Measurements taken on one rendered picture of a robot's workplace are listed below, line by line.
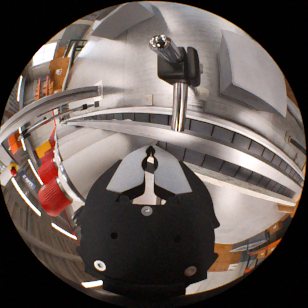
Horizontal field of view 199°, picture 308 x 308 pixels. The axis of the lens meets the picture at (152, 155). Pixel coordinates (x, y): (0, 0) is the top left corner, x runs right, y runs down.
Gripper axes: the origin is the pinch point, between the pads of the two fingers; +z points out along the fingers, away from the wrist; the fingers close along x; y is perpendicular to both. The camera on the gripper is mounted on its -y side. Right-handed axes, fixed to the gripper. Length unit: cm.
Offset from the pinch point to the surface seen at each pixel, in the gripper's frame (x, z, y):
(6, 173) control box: -55, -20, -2
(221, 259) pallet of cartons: 185, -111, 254
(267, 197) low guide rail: 23.0, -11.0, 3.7
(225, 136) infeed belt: 11.5, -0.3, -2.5
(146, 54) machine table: -1.8, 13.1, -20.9
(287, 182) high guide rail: 15.5, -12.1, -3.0
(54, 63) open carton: -150, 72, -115
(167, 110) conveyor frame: 2.7, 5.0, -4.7
